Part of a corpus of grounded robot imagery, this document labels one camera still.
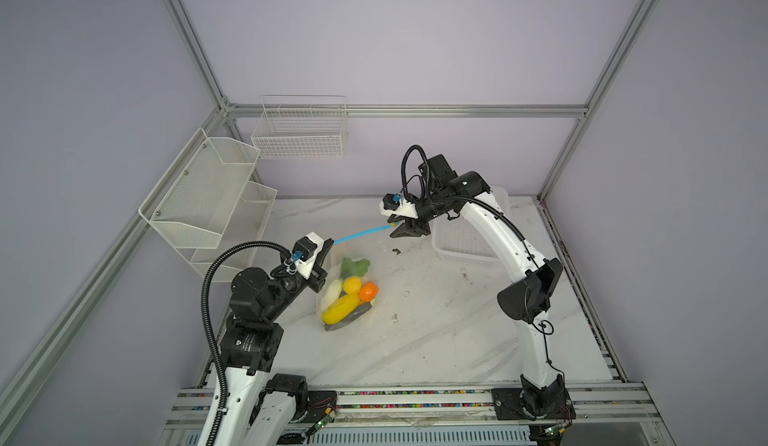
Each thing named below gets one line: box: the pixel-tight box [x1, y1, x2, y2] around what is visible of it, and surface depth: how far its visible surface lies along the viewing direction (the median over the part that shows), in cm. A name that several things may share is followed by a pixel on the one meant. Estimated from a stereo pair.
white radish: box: [320, 279, 343, 311], surface depth 83 cm
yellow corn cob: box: [322, 294, 361, 325], surface depth 82 cm
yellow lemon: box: [343, 276, 362, 294], surface depth 83 cm
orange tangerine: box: [360, 281, 379, 302], surface depth 84 cm
